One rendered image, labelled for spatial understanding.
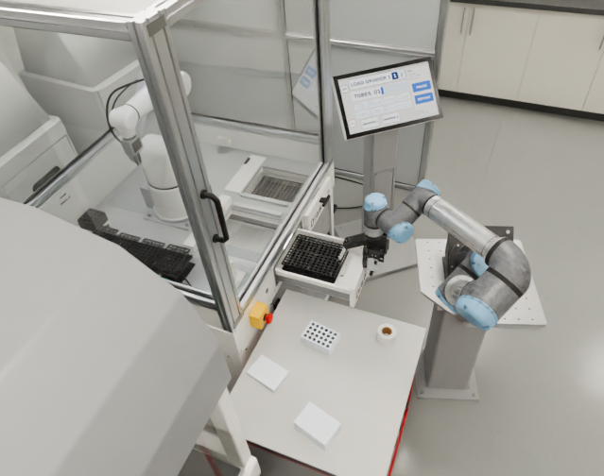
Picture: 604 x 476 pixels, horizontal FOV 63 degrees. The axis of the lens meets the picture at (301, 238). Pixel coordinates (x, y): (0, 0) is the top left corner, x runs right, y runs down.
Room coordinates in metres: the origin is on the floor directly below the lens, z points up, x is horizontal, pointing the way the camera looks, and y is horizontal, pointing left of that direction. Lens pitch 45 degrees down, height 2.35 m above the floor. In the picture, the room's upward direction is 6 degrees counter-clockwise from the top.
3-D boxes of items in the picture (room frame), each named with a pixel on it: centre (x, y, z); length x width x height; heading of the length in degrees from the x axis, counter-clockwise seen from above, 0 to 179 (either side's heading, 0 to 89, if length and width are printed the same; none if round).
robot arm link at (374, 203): (1.24, -0.26, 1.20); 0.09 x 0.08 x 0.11; 30
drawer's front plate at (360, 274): (1.26, -0.23, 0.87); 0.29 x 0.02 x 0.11; 154
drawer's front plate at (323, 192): (1.68, -0.09, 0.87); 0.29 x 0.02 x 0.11; 154
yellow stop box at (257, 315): (1.09, 0.18, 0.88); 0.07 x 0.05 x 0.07; 154
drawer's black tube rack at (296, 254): (1.35, -0.05, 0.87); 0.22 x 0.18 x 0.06; 64
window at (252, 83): (1.44, 0.06, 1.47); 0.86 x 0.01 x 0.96; 154
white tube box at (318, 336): (1.03, -0.03, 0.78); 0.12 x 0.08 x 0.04; 55
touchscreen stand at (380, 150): (2.21, -0.50, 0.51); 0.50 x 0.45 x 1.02; 13
